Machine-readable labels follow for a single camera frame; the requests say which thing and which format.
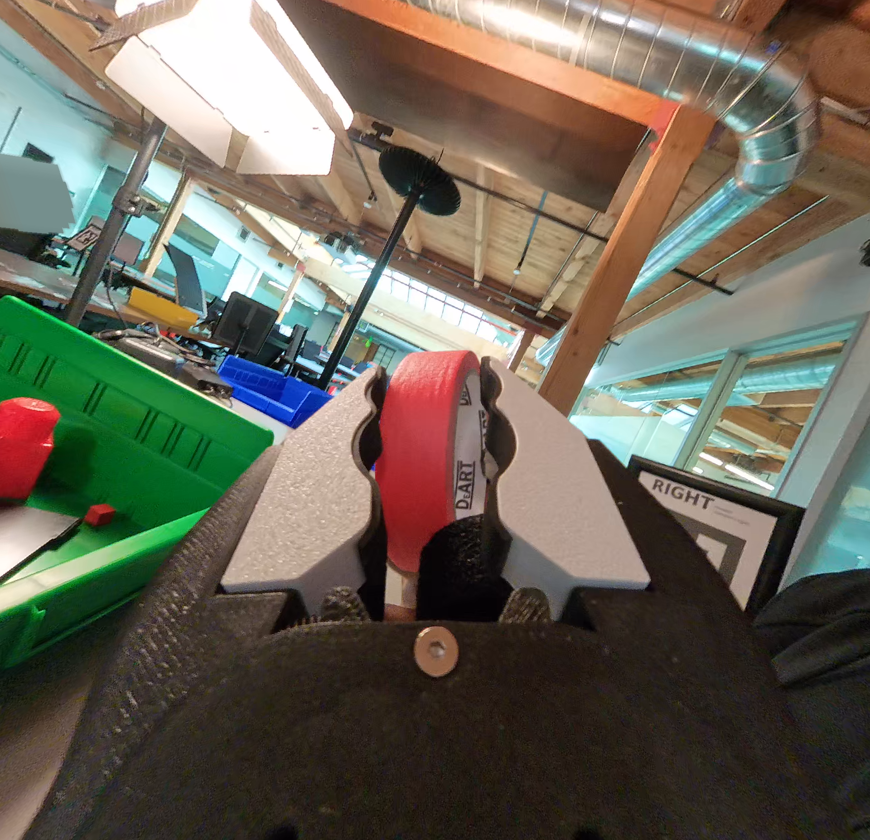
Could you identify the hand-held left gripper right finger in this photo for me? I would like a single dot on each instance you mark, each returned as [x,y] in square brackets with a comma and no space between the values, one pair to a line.
[571,513]

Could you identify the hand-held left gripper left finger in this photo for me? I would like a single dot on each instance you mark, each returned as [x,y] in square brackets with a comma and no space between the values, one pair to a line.
[299,513]

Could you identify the red tape roll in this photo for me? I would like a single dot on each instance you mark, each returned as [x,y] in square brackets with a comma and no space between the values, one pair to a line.
[414,459]

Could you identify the green plastic bin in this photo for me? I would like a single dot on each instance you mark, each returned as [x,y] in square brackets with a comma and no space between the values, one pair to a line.
[136,411]

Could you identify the person's right forearm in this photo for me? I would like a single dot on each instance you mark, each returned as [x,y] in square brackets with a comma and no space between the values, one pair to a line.
[822,629]

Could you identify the blue plastic bin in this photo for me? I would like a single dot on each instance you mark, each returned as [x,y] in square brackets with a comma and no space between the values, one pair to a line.
[272,388]

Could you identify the black hub box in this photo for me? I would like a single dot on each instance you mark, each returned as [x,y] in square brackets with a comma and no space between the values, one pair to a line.
[207,383]

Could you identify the black framed marker sign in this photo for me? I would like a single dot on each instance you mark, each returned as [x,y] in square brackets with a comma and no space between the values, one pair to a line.
[734,520]

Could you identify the black computer monitor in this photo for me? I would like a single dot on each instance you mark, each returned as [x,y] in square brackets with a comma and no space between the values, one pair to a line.
[245,323]

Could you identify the small red block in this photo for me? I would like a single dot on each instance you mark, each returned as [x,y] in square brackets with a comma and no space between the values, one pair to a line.
[99,514]

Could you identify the grey power unit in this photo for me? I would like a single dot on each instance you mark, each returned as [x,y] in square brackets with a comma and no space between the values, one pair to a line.
[143,357]

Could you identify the yellow plastic bin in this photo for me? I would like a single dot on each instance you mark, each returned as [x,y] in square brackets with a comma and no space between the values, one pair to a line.
[163,309]

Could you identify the dark slanted board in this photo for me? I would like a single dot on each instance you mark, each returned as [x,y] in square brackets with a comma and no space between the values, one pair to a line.
[187,282]

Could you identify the black mat sheet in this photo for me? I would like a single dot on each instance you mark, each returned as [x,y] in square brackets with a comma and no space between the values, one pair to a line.
[34,537]

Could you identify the red plastic cap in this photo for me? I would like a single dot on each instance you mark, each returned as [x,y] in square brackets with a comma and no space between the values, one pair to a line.
[24,439]

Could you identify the grey light stand pole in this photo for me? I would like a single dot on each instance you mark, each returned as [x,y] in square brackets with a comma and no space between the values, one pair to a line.
[115,228]

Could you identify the black floor lamp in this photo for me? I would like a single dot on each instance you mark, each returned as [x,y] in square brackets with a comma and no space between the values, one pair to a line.
[418,180]

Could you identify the white studio light panel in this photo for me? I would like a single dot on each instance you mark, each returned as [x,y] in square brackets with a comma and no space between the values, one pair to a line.
[224,85]

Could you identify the wooden post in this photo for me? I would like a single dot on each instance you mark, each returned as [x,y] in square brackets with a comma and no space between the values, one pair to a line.
[625,262]

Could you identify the silver air duct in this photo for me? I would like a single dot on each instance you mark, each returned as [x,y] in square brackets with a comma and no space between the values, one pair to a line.
[612,31]

